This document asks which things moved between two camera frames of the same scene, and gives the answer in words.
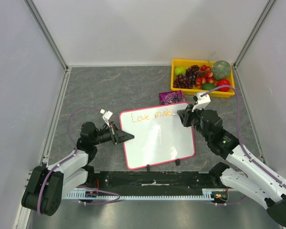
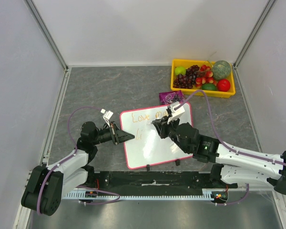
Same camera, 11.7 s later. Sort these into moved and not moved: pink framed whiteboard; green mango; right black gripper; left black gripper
Moved: right black gripper
Not moved: pink framed whiteboard; left black gripper; green mango
